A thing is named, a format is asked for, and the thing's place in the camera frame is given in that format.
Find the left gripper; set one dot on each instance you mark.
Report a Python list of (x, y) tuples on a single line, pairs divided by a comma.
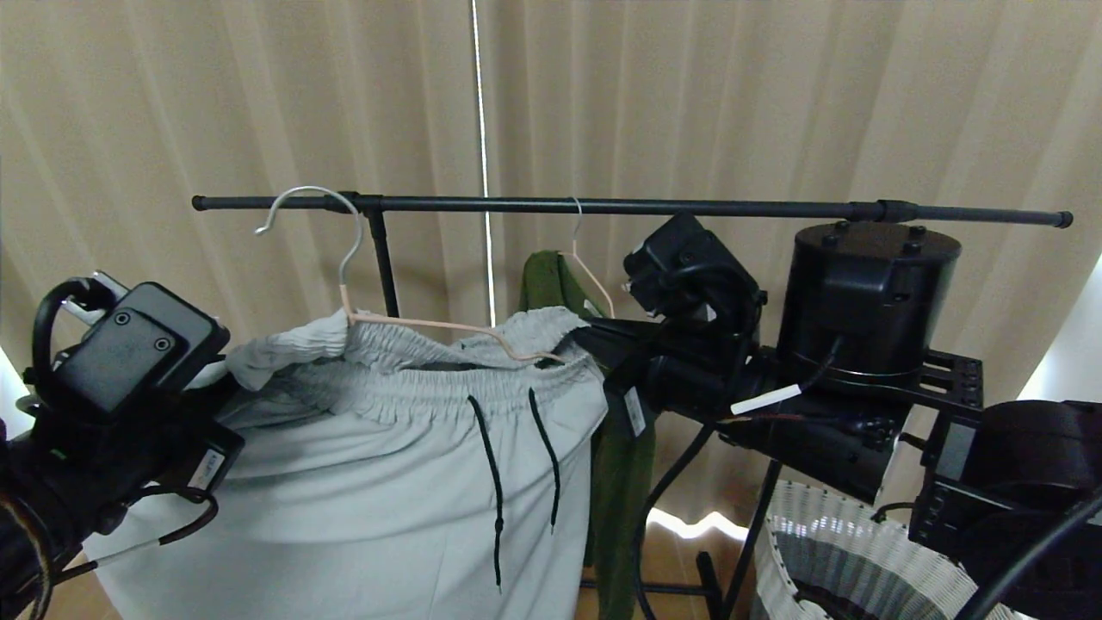
[(129, 456)]

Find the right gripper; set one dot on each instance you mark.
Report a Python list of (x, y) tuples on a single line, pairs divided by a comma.
[(732, 396)]

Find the green long-sleeved shirt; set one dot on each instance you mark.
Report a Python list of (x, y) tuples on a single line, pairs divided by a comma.
[(620, 482)]

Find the pink clothes hanger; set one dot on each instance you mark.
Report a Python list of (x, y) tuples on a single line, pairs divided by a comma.
[(575, 226), (344, 284)]

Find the pale grey shorts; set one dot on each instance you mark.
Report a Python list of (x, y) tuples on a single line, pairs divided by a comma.
[(387, 482)]

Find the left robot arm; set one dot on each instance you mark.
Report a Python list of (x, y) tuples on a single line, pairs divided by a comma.
[(34, 534)]

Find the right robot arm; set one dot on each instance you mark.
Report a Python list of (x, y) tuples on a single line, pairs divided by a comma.
[(869, 301)]

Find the white laundry basket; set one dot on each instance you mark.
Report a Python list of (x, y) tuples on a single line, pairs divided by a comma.
[(844, 560)]

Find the black clothes rack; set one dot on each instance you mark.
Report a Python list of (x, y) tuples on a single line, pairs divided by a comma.
[(603, 207)]

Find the beige curtain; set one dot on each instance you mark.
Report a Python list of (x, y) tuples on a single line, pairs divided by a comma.
[(689, 95)]

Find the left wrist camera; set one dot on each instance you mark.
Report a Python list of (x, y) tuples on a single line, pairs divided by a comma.
[(129, 349)]

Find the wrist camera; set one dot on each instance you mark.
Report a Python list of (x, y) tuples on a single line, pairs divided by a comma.
[(689, 267), (129, 349)]

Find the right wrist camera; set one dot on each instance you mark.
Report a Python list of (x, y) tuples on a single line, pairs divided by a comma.
[(689, 267)]

